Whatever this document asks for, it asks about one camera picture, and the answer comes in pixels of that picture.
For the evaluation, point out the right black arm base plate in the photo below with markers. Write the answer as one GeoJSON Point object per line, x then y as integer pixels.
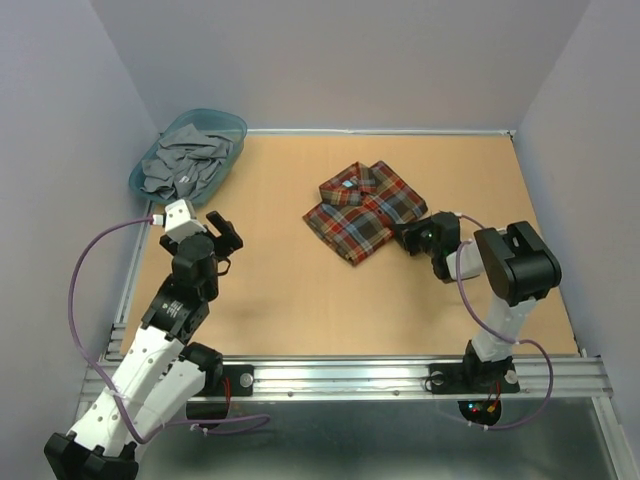
{"type": "Point", "coordinates": [458, 379]}

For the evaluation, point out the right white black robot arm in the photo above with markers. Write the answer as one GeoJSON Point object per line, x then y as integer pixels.
{"type": "Point", "coordinates": [521, 271]}

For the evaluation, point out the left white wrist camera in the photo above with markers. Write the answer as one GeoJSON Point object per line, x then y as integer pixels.
{"type": "Point", "coordinates": [178, 221]}

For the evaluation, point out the aluminium front rail frame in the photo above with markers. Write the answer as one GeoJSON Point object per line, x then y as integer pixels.
{"type": "Point", "coordinates": [399, 379]}

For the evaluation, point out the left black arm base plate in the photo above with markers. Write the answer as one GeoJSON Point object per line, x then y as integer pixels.
{"type": "Point", "coordinates": [235, 380]}

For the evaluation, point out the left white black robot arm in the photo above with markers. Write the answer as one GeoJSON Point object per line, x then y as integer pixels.
{"type": "Point", "coordinates": [162, 368]}

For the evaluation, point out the plaid long sleeve shirt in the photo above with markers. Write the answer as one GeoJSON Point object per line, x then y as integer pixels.
{"type": "Point", "coordinates": [358, 208]}

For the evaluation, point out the grey long sleeve shirt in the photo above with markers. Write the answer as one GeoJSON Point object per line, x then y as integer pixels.
{"type": "Point", "coordinates": [186, 164]}

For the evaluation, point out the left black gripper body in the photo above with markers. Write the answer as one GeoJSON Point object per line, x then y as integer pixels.
{"type": "Point", "coordinates": [213, 290]}

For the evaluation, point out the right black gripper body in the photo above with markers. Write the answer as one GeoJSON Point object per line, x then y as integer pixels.
{"type": "Point", "coordinates": [433, 248]}

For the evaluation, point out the teal plastic basket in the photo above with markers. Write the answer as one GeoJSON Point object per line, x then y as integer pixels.
{"type": "Point", "coordinates": [208, 121]}

